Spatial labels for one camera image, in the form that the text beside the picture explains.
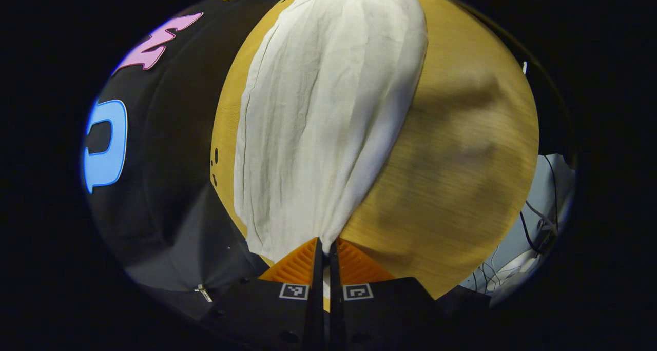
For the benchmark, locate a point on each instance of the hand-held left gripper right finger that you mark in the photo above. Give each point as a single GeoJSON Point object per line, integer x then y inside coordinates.
{"type": "Point", "coordinates": [336, 315]}

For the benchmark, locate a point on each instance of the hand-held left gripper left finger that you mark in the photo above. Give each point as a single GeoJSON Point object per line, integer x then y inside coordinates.
{"type": "Point", "coordinates": [314, 315]}

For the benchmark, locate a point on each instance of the white jeans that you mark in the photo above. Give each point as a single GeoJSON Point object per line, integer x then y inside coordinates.
{"type": "Point", "coordinates": [328, 110]}

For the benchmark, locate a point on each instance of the silver metal clip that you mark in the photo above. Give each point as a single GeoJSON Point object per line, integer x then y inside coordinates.
{"type": "Point", "coordinates": [204, 292]}

